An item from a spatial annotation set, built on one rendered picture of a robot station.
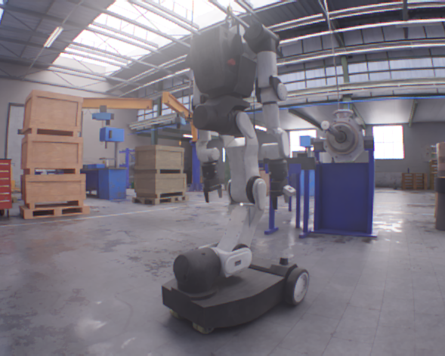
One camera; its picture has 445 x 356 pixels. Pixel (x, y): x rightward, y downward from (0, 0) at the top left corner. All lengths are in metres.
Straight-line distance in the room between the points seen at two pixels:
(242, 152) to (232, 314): 0.74
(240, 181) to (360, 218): 2.16
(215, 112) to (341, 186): 2.33
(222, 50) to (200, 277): 0.98
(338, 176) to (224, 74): 2.33
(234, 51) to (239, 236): 0.88
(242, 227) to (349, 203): 2.11
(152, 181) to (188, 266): 5.02
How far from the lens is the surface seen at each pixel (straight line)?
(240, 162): 1.30
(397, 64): 10.30
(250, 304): 1.20
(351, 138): 2.96
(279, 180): 1.19
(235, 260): 1.22
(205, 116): 1.14
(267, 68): 1.20
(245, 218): 1.31
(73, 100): 5.03
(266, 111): 1.17
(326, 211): 3.31
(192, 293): 1.15
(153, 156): 6.02
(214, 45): 1.25
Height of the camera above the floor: 0.69
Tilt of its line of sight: 1 degrees down
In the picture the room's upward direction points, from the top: straight up
